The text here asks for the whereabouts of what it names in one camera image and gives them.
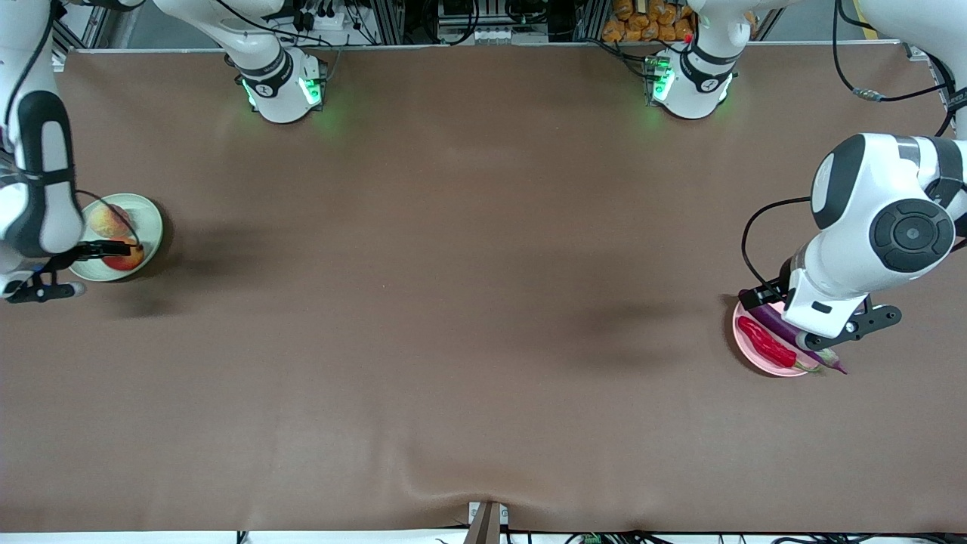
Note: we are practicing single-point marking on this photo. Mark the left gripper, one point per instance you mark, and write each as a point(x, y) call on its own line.
point(770, 290)

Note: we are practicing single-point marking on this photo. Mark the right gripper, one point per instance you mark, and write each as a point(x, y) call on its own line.
point(97, 248)

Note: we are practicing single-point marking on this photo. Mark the red apple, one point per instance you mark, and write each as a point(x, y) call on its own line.
point(125, 262)

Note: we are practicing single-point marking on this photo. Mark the yellow-pink peach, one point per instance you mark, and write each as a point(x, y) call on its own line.
point(106, 221)

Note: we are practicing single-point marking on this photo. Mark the purple eggplant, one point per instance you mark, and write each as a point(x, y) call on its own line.
point(774, 321)

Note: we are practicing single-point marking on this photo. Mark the red chili pepper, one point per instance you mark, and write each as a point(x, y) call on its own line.
point(767, 344)

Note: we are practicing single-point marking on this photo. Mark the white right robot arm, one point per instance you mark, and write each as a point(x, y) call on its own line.
point(272, 83)

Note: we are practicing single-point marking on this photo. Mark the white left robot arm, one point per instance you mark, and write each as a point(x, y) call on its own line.
point(869, 219)

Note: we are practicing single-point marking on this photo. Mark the pale green round plate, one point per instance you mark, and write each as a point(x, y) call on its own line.
point(147, 219)

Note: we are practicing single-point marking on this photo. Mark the pink round plate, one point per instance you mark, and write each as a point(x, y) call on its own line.
point(752, 359)

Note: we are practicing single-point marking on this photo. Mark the bag of orange bread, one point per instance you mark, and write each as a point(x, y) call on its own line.
point(650, 19)

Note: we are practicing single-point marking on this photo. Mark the brown table cover cloth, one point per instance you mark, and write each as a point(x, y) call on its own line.
point(453, 415)

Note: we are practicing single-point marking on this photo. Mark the white power strip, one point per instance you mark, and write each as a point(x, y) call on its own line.
point(497, 35)

